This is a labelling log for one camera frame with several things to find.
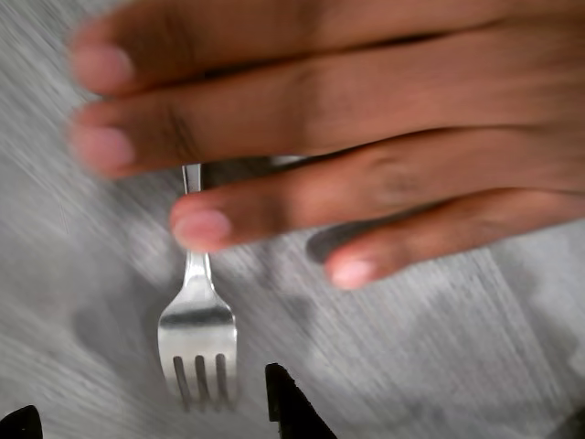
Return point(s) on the metal fork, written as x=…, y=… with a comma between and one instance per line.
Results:
x=196, y=320

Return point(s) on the person's hand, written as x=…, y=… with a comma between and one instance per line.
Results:
x=365, y=100

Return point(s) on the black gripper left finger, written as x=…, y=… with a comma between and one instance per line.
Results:
x=20, y=425

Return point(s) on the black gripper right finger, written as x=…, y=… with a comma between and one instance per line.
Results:
x=292, y=411

